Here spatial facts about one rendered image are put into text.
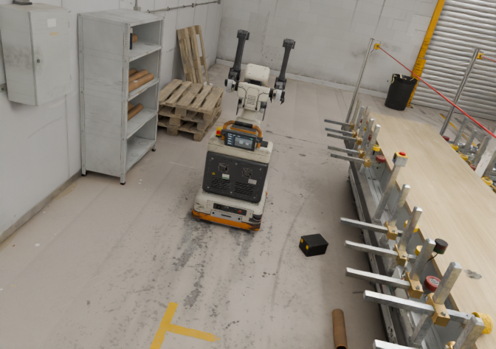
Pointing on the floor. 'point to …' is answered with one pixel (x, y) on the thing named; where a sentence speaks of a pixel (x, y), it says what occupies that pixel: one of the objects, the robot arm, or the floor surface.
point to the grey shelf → (109, 26)
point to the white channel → (486, 157)
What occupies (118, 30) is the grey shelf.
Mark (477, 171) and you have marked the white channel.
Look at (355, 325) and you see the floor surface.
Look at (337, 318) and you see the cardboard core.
